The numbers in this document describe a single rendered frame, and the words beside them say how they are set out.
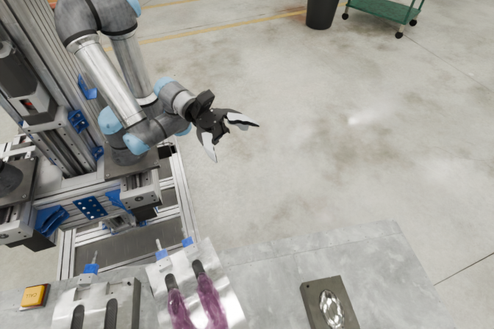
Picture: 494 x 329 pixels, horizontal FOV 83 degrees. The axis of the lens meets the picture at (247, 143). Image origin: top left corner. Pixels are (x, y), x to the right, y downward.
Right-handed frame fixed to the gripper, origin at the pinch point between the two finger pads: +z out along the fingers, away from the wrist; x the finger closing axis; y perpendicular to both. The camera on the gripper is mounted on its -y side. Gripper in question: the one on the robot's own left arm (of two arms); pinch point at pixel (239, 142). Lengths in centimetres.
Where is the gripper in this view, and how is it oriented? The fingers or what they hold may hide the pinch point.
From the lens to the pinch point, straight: 69.5
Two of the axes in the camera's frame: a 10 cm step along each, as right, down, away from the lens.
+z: 7.0, 5.4, -4.7
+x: -7.1, 6.1, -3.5
